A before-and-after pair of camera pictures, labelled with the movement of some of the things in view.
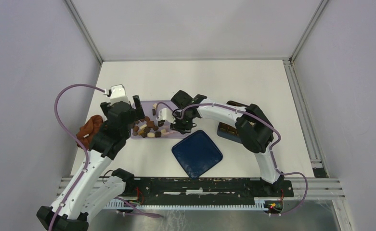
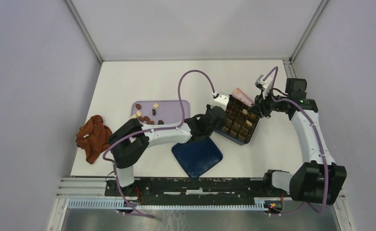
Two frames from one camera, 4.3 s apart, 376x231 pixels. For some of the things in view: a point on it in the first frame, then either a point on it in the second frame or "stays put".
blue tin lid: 197,154 stays put
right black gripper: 182,129 to 260,103
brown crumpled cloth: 86,133 stays put
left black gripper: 136,113 to 208,106
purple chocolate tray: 156,122 stays put
